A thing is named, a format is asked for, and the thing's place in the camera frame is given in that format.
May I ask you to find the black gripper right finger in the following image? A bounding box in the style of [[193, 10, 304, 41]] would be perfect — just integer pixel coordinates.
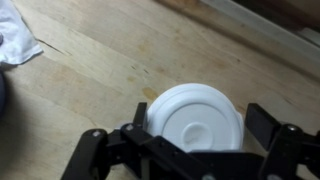
[[245, 103, 320, 180]]

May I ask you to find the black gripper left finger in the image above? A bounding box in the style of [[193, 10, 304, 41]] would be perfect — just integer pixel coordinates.
[[61, 102, 158, 180]]

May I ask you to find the white round lid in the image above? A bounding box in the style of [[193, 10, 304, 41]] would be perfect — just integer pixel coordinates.
[[144, 83, 245, 154]]

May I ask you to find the small white paper towel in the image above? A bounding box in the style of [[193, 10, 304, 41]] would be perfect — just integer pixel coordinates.
[[0, 0, 44, 67]]

